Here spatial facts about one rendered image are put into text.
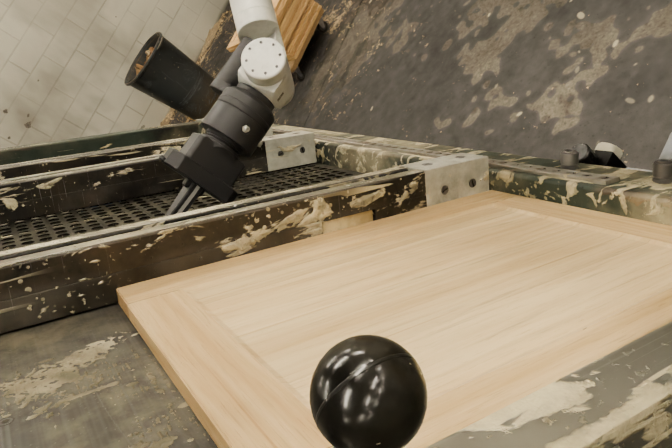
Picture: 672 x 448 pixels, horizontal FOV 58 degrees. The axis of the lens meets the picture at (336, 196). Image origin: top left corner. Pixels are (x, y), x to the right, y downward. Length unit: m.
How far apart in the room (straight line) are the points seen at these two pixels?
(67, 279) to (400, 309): 0.35
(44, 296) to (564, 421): 0.52
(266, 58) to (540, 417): 0.65
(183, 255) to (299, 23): 3.37
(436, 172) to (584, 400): 0.54
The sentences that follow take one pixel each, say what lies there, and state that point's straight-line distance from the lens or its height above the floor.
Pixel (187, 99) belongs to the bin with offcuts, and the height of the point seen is 0.21.
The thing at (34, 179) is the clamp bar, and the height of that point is 1.38.
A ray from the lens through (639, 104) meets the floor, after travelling 2.15.
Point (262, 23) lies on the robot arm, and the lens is 0.96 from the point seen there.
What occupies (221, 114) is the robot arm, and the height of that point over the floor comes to 1.27.
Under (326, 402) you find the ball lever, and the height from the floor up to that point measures 1.43.
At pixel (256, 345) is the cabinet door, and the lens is 0.52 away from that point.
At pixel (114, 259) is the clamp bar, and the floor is 1.35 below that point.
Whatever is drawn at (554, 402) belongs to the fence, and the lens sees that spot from 0.39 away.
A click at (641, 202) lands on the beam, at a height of 0.91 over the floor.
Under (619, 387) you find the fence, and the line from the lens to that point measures 0.41.
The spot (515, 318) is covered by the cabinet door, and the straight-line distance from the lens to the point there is 0.54.
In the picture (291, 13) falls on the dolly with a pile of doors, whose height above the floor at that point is 0.30.
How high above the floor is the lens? 1.55
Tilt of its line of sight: 32 degrees down
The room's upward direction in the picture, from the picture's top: 57 degrees counter-clockwise
